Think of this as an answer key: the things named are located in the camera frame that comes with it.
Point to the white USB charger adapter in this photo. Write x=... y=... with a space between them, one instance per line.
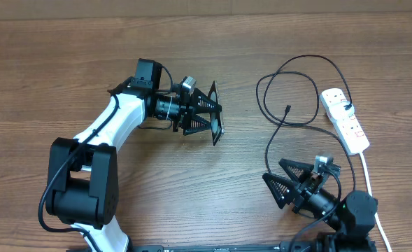
x=340 y=111

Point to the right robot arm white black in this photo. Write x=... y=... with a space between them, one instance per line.
x=351 y=218

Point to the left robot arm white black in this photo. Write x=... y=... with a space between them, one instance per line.
x=82 y=191

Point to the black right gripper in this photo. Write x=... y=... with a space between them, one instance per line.
x=301 y=193

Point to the black Samsung Galaxy phone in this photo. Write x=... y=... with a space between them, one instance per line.
x=217 y=127

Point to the white power strip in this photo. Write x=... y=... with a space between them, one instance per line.
x=349 y=130

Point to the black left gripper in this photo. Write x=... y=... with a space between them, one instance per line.
x=185 y=110

